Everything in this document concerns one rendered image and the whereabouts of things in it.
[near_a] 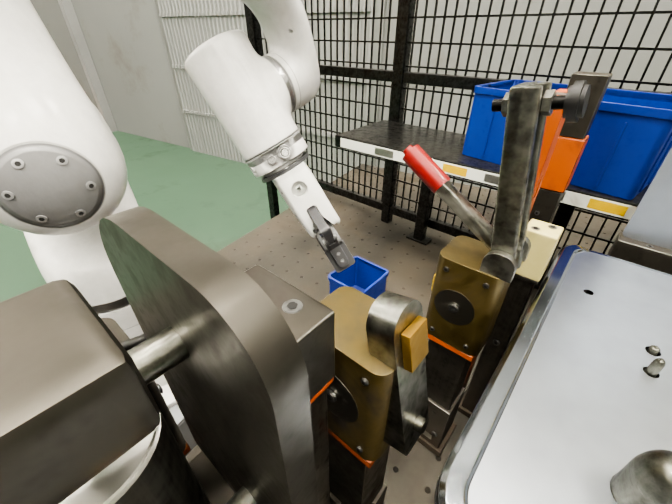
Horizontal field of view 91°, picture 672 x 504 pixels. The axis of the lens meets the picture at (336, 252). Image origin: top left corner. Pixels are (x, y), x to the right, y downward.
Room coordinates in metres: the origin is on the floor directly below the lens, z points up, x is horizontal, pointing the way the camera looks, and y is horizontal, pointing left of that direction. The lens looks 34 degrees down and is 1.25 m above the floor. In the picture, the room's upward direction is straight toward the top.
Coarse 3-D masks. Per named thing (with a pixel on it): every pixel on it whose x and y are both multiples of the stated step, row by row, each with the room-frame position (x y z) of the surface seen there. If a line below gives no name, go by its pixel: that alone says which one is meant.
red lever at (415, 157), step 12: (408, 156) 0.34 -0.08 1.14; (420, 156) 0.34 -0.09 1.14; (420, 168) 0.33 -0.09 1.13; (432, 168) 0.33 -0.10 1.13; (432, 180) 0.32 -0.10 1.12; (444, 180) 0.32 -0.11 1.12; (444, 192) 0.31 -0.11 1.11; (456, 192) 0.31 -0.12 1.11; (456, 204) 0.30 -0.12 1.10; (468, 204) 0.30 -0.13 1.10; (468, 216) 0.29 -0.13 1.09; (480, 216) 0.30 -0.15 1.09; (480, 228) 0.28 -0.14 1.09; (492, 228) 0.29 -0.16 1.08; (480, 240) 0.28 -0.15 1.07
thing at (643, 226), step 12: (660, 168) 0.41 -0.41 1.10; (660, 180) 0.41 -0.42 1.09; (648, 192) 0.41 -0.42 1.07; (660, 192) 0.40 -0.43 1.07; (648, 204) 0.41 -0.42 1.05; (660, 204) 0.40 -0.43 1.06; (636, 216) 0.41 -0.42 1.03; (648, 216) 0.40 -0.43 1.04; (660, 216) 0.39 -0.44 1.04; (636, 228) 0.40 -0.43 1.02; (648, 228) 0.40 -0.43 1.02; (660, 228) 0.39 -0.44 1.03; (648, 240) 0.39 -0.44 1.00; (660, 240) 0.38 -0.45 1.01
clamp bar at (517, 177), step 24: (504, 96) 0.29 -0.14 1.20; (528, 96) 0.27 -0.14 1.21; (552, 96) 0.27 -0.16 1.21; (576, 96) 0.25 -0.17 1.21; (528, 120) 0.27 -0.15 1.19; (576, 120) 0.26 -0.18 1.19; (504, 144) 0.28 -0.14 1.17; (528, 144) 0.26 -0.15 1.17; (504, 168) 0.27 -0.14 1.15; (528, 168) 0.26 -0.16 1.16; (504, 192) 0.27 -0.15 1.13; (528, 192) 0.28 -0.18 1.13; (504, 216) 0.26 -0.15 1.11; (528, 216) 0.28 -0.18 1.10; (504, 240) 0.26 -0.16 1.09
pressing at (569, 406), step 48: (576, 288) 0.29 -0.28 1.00; (624, 288) 0.29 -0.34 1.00; (528, 336) 0.22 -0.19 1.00; (576, 336) 0.22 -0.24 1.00; (624, 336) 0.22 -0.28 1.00; (528, 384) 0.17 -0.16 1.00; (576, 384) 0.17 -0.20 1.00; (624, 384) 0.17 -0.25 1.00; (480, 432) 0.13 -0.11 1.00; (528, 432) 0.13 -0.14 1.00; (576, 432) 0.13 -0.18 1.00; (624, 432) 0.13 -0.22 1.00; (480, 480) 0.10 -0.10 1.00; (528, 480) 0.10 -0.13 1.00; (576, 480) 0.10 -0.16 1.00
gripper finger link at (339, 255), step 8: (336, 240) 0.37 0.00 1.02; (328, 248) 0.38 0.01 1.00; (336, 248) 0.38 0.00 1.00; (344, 248) 0.39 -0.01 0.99; (328, 256) 0.38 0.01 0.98; (336, 256) 0.38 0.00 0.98; (344, 256) 0.38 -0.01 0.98; (352, 256) 0.39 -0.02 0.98; (336, 264) 0.38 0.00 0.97; (344, 264) 0.38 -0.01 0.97; (352, 264) 0.39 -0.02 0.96
